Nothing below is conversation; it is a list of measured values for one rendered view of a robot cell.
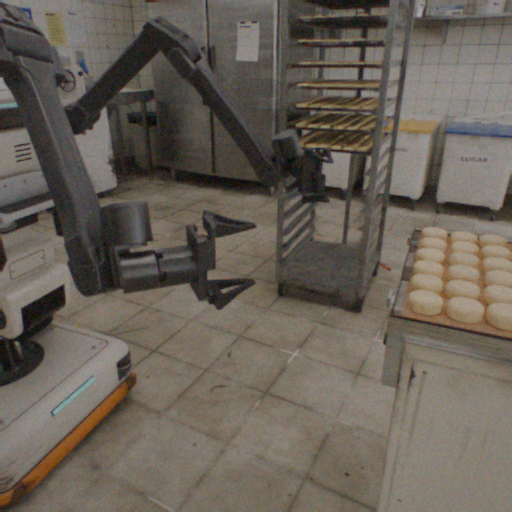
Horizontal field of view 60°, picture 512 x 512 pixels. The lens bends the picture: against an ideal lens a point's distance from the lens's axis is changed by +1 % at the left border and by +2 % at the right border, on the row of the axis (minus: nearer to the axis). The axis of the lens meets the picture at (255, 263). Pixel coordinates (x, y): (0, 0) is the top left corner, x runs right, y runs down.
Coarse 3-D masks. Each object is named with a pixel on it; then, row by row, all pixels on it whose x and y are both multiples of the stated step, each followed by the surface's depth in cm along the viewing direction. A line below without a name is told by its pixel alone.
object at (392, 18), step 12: (396, 0) 173; (396, 12) 175; (384, 60) 183; (384, 72) 184; (384, 84) 186; (384, 96) 188; (384, 108) 190; (372, 156) 199; (372, 168) 201; (372, 180) 203; (372, 192) 206; (372, 204) 208; (360, 252) 220; (360, 264) 222; (360, 276) 225; (360, 288) 227
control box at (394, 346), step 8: (392, 336) 78; (400, 336) 78; (392, 344) 79; (400, 344) 78; (392, 352) 80; (400, 352) 79; (384, 360) 81; (392, 360) 80; (400, 360) 80; (384, 368) 82; (392, 368) 81; (384, 376) 82; (392, 376) 82; (384, 384) 83; (392, 384) 82
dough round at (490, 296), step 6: (486, 288) 72; (492, 288) 71; (498, 288) 71; (504, 288) 71; (510, 288) 71; (486, 294) 71; (492, 294) 70; (498, 294) 70; (504, 294) 70; (510, 294) 70; (486, 300) 71; (492, 300) 70; (498, 300) 69; (504, 300) 68; (510, 300) 68
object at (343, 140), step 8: (312, 136) 235; (320, 136) 240; (328, 136) 235; (336, 136) 235; (344, 136) 239; (352, 136) 235; (360, 136) 235; (368, 136) 239; (384, 136) 246; (304, 144) 217; (312, 144) 214; (320, 144) 213; (328, 144) 215; (336, 144) 214; (344, 144) 215; (352, 144) 213; (360, 144) 220; (368, 144) 213
